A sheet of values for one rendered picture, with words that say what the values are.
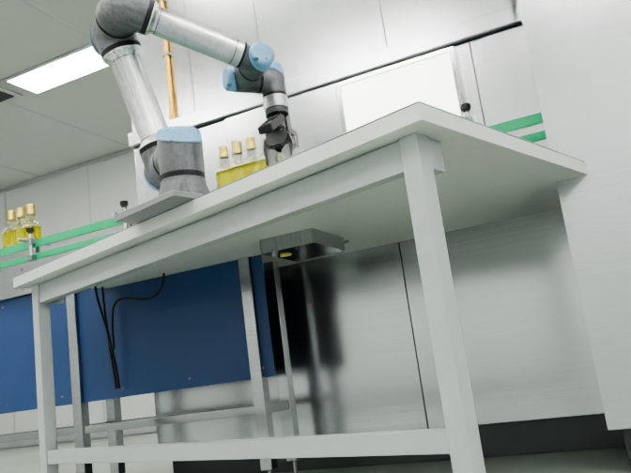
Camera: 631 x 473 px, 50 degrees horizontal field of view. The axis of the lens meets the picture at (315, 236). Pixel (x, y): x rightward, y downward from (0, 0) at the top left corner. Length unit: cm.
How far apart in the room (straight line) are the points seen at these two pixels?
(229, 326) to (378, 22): 118
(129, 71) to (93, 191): 526
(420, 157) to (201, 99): 169
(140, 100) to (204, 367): 88
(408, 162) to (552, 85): 75
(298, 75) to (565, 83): 108
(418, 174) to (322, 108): 130
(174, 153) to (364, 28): 104
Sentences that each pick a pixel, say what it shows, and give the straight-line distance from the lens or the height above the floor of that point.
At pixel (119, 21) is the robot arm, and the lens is 195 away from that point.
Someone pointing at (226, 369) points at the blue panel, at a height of 37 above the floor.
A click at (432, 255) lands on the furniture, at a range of 119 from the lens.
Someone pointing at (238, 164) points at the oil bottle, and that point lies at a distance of 241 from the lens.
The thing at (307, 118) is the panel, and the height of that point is 122.
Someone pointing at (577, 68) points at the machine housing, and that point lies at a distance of 191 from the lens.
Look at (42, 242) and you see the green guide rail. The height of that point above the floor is 94.
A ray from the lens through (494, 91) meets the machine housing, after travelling 233.
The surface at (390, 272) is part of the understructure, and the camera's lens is 230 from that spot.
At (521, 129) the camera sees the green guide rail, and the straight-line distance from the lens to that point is 208.
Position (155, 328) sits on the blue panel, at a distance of 240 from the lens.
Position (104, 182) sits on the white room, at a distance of 713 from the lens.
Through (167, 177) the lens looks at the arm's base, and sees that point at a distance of 176.
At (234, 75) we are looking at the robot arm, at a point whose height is 121.
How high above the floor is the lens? 32
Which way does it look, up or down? 11 degrees up
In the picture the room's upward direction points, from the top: 8 degrees counter-clockwise
